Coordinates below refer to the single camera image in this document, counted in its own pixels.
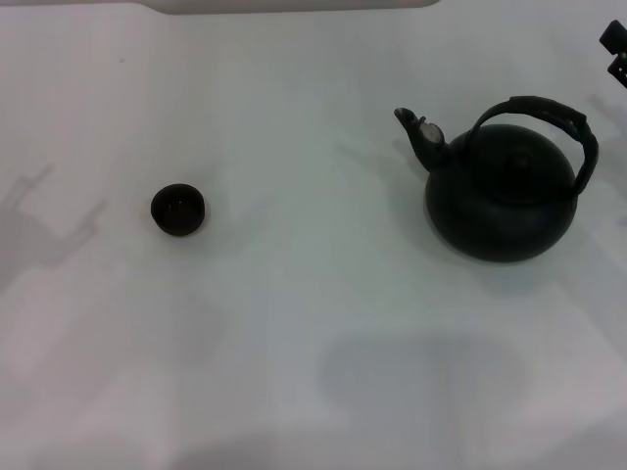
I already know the black round teapot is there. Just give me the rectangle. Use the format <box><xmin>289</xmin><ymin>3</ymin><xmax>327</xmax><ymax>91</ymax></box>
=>
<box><xmin>393</xmin><ymin>95</ymin><xmax>600</xmax><ymax>263</ymax></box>

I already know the dark brown teacup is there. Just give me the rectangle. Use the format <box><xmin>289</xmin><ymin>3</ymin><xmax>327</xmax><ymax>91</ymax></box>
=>
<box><xmin>150</xmin><ymin>182</ymin><xmax>207</xmax><ymax>239</ymax></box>

